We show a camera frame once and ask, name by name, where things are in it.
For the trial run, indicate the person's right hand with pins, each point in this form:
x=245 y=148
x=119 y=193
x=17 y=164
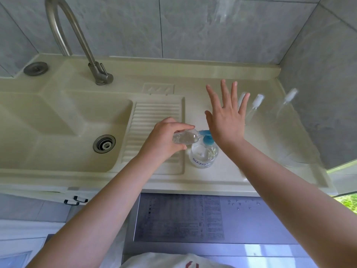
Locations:
x=227 y=122

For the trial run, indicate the person's left hand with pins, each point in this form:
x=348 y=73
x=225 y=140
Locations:
x=161 y=139

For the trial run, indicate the small clear bottle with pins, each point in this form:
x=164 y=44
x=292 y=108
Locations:
x=241 y=97
x=187 y=136
x=279 y=108
x=256 y=103

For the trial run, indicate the clear hand sanitizer pump bottle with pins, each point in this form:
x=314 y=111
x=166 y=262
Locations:
x=203 y=154

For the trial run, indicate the white spray cap with tube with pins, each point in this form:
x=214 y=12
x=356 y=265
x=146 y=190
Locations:
x=243 y=174
x=291 y=94

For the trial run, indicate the person's right forearm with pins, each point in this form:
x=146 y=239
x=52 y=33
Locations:
x=293 y=198

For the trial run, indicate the person's left forearm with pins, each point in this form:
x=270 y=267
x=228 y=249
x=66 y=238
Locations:
x=89 y=214

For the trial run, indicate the person's white shirt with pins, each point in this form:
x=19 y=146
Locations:
x=167 y=262

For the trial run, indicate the steel sink drain strainer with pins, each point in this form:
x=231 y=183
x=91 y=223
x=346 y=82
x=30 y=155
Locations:
x=104 y=144

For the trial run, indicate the grey washing machine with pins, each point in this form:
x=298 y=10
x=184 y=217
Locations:
x=251 y=223

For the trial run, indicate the curved steel faucet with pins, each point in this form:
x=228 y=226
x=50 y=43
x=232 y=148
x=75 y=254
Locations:
x=83 y=36

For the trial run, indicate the cream sink with washboard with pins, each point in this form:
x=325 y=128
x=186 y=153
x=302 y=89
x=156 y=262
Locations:
x=33 y=120

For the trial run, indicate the glass window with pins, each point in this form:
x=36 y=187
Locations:
x=345 y=181

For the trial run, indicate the white cabinet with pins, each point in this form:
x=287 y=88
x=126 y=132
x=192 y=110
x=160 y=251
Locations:
x=30 y=192

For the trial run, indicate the round steel hole cover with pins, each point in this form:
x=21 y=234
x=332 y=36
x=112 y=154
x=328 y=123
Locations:
x=36 y=68

